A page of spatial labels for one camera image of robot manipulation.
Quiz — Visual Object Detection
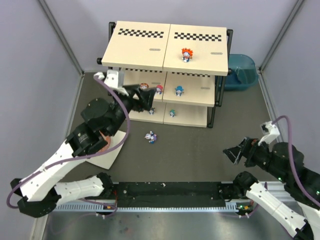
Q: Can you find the orange lion Doraemon figure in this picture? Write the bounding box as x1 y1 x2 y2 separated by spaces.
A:
139 82 149 90

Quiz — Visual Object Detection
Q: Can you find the orange crab Doraemon figure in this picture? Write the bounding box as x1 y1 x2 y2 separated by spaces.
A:
181 48 194 63

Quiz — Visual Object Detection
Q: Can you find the purple white Doraemon figure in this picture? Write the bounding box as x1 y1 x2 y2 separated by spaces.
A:
148 134 157 144

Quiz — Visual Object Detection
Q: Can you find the red patterned bowl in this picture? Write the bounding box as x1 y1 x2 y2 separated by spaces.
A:
98 131 111 153

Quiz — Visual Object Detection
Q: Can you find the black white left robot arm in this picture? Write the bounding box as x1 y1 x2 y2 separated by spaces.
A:
10 84 156 218

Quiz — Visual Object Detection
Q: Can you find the white sheep Doraemon figure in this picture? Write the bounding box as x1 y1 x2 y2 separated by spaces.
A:
144 131 153 140

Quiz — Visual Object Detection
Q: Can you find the light blue cable duct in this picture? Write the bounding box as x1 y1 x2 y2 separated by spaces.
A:
54 201 250 213

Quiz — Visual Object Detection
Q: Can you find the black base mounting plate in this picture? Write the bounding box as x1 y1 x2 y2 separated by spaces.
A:
98 181 247 208

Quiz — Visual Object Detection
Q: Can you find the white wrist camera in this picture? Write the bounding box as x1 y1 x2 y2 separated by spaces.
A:
93 69 128 96
258 121 280 146

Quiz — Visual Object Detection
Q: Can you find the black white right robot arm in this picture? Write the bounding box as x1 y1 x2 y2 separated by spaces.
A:
223 137 320 240

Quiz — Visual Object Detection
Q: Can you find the teal plastic basin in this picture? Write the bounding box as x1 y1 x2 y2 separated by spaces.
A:
224 54 259 91

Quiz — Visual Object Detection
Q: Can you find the white square plate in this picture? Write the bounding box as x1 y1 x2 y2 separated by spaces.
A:
87 131 126 170

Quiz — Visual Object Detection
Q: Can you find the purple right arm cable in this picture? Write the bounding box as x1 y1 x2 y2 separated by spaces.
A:
224 114 320 218

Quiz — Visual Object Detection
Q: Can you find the teal-hooded Doraemon figure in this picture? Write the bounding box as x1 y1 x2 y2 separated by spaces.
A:
169 109 176 118

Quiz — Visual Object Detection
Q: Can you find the pink-hooded Doraemon figure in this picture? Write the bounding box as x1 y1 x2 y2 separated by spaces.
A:
156 84 164 95

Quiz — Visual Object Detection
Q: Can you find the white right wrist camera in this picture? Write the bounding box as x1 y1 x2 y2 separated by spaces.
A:
258 121 280 146

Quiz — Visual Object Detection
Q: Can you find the blue bucket Doraemon figure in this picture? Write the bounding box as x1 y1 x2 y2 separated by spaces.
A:
175 85 184 97

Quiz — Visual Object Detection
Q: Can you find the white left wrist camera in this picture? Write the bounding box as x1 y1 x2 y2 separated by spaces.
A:
93 69 128 96

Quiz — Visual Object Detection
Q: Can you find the grey-hooded Doraemon figure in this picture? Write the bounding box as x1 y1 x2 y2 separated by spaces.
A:
149 107 156 115

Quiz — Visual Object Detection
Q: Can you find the three-tier beige black shelf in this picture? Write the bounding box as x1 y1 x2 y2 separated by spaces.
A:
97 20 234 128

